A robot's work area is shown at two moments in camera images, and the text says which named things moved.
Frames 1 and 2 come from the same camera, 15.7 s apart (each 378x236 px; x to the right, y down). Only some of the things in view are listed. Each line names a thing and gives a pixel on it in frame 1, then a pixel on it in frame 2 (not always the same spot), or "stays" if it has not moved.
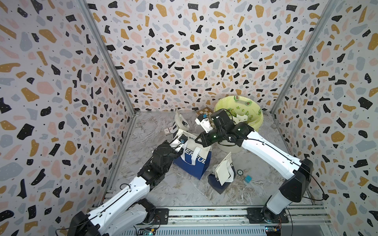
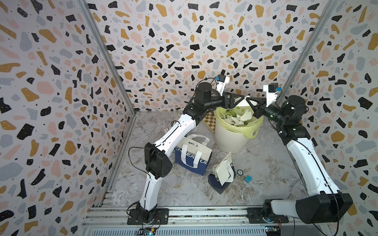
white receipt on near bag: (224, 172) stays
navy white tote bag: (195, 159) stays
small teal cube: (248, 179) stays
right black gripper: (204, 142) → (259, 110)
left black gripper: (178, 154) → (231, 101)
